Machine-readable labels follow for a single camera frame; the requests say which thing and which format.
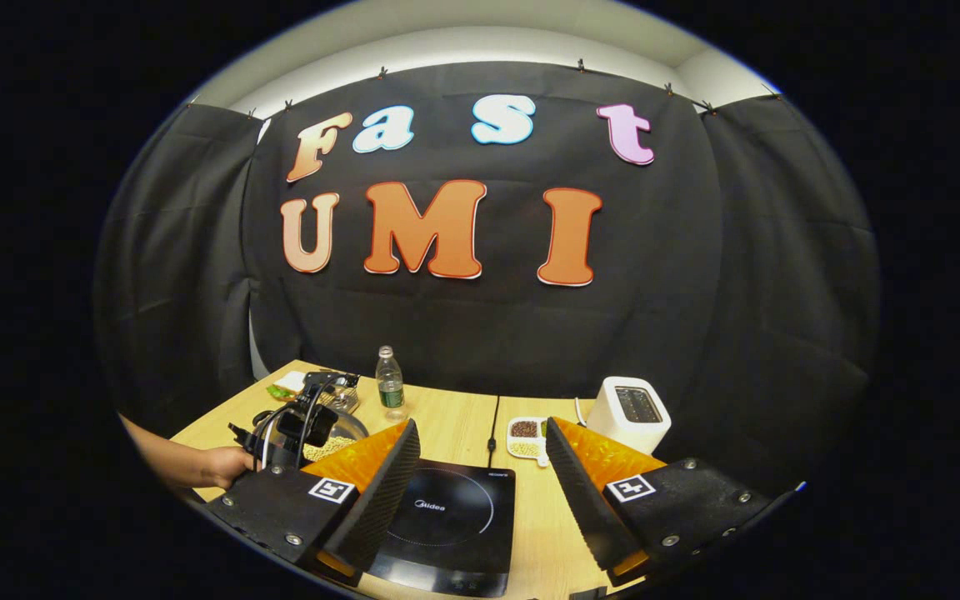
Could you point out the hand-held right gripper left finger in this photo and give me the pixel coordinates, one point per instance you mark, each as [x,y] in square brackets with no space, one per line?
[384,500]

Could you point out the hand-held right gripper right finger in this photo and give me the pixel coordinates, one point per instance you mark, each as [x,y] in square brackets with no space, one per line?
[584,500]

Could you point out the stainless steel pot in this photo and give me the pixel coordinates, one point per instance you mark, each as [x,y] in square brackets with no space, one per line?
[351,432]

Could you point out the black induction cooktop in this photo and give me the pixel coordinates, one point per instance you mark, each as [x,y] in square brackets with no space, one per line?
[455,517]

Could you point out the large pile of soybeans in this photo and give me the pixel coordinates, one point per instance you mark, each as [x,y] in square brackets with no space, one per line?
[326,450]

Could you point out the small portion of soybeans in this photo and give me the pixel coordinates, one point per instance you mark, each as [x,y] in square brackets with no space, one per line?
[524,448]

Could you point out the white divided dish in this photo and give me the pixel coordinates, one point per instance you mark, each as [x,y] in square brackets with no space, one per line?
[528,439]

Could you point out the clear plastic water bottle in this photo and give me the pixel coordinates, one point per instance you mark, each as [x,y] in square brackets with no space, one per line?
[389,385]

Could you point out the white toaster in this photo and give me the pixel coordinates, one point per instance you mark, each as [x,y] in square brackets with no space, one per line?
[626,421]

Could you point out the portion of dark red beans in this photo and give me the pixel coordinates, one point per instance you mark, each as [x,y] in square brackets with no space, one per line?
[523,429]

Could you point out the black backdrop cloth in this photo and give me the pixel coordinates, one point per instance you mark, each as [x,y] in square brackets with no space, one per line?
[488,325]

